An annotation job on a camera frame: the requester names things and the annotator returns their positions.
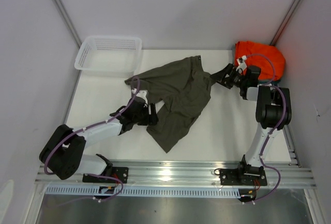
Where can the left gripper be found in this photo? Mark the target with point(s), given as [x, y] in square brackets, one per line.
[151, 119]

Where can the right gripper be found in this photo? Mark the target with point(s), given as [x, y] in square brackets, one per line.
[220, 76]

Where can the olive green shorts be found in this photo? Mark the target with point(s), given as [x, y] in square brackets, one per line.
[185, 88]

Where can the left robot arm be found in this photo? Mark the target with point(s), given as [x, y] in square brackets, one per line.
[63, 154]

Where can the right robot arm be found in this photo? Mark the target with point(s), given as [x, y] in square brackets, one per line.
[273, 112]

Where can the orange folded shorts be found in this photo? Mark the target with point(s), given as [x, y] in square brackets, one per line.
[268, 58]

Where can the teal folded shorts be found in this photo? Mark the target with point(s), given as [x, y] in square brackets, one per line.
[269, 82]

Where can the white plastic basket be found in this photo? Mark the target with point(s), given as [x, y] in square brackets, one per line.
[110, 56]

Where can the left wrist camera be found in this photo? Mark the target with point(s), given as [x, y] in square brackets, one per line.
[140, 96]

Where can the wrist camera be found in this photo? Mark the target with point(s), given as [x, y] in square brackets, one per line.
[140, 96]
[241, 63]

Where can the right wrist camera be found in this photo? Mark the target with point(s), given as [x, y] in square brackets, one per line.
[241, 63]

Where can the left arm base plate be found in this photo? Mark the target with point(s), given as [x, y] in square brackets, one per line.
[120, 173]

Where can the aluminium frame rail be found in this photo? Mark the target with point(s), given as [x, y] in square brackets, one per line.
[201, 174]

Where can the white slotted cable duct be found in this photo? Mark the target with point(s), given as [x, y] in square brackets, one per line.
[139, 191]

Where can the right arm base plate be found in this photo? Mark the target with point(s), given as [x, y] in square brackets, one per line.
[235, 177]

